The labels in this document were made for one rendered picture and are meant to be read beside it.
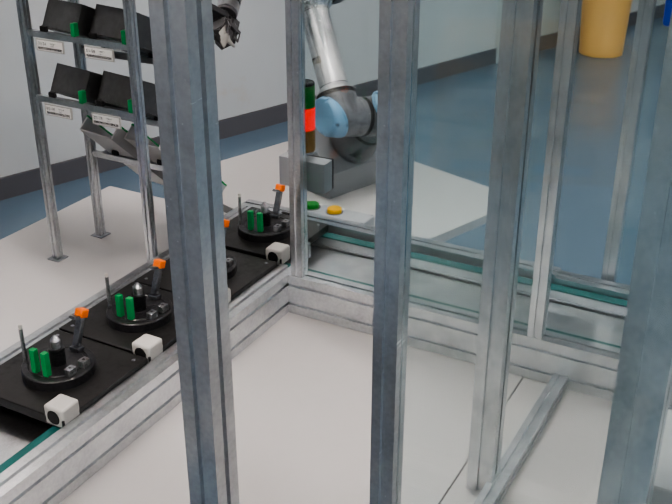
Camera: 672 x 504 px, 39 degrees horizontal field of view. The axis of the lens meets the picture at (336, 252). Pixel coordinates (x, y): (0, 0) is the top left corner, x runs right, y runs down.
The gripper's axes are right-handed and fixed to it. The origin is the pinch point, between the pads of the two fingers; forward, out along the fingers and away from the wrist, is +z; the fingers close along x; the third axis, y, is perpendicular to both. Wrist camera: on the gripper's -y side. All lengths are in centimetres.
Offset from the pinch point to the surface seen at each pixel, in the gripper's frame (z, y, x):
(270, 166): 18.0, 38.5, 2.2
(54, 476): 165, -36, -35
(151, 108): 67, -32, -25
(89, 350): 136, -32, -28
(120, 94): 67, -39, -21
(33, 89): 64, -50, 0
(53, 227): 81, -21, 17
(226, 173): 25.2, 28.6, 11.5
